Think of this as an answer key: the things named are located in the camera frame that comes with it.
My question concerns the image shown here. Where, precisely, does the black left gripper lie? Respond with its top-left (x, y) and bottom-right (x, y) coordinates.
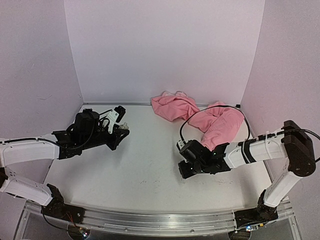
top-left (82, 121), bottom-right (130, 151)

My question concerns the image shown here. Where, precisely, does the clear nail polish bottle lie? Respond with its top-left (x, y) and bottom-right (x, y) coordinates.
top-left (118, 122), bottom-right (129, 130)

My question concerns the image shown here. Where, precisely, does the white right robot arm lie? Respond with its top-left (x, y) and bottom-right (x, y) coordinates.
top-left (176, 120), bottom-right (317, 208)

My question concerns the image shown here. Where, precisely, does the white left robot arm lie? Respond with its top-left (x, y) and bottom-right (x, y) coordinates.
top-left (0, 106), bottom-right (130, 219)

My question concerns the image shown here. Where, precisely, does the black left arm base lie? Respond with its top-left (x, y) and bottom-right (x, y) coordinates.
top-left (41, 183), bottom-right (85, 224)

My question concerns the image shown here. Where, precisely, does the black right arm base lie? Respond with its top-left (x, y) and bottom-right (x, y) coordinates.
top-left (234, 190), bottom-right (279, 230)

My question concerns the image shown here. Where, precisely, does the pink sweatshirt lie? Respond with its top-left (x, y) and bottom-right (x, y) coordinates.
top-left (151, 91), bottom-right (245, 151)

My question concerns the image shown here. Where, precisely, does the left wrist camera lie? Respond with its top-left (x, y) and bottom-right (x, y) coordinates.
top-left (106, 105), bottom-right (126, 134)

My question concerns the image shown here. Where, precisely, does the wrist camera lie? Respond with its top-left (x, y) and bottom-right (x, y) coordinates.
top-left (176, 140), bottom-right (186, 154)
top-left (106, 105), bottom-right (126, 134)

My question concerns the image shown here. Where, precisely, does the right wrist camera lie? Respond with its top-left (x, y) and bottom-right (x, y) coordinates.
top-left (176, 140), bottom-right (186, 154)

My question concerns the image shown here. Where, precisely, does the black left camera cable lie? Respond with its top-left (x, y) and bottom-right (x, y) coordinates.
top-left (96, 109), bottom-right (112, 130)

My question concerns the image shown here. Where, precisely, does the black camera cable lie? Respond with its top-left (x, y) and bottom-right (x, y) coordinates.
top-left (96, 109), bottom-right (112, 130)
top-left (179, 104), bottom-right (251, 143)

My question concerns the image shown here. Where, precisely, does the black right camera cable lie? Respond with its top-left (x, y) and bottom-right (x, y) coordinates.
top-left (179, 104), bottom-right (251, 143)

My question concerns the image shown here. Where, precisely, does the aluminium front rail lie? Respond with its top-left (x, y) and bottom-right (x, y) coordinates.
top-left (26, 200), bottom-right (294, 237)

